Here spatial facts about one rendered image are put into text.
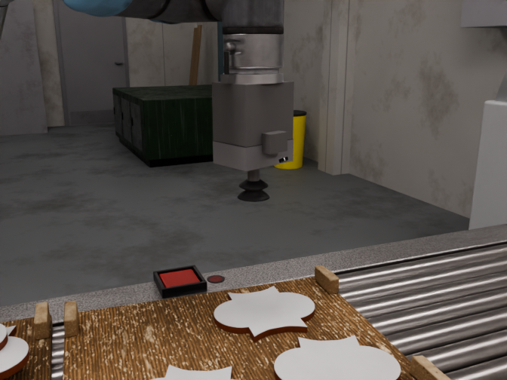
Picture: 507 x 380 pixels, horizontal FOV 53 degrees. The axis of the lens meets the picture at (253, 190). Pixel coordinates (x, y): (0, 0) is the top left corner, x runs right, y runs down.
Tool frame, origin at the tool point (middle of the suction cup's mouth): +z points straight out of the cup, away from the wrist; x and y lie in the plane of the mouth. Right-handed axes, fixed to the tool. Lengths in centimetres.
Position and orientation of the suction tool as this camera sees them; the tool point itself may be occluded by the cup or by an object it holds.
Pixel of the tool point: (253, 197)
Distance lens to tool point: 68.0
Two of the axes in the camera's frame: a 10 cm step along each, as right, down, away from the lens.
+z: 0.0, 9.6, 2.7
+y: 7.3, -1.9, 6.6
